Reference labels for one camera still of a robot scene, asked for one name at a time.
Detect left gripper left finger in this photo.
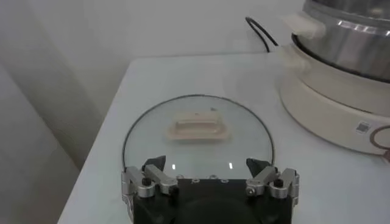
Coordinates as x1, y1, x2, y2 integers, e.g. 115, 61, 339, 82
121, 155, 179, 198

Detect stainless steel steamer basket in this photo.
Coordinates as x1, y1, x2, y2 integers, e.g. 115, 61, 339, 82
283, 0, 390, 83

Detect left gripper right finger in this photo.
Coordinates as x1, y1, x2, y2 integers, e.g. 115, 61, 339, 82
245, 157, 300, 200

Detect cream electric cooker base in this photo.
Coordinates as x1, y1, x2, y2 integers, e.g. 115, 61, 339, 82
275, 44, 390, 164

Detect round glass pot lid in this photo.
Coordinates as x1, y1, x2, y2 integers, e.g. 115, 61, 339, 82
121, 94, 275, 181

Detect black cooker power cord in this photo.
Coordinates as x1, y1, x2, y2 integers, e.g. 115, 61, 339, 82
245, 16, 280, 53

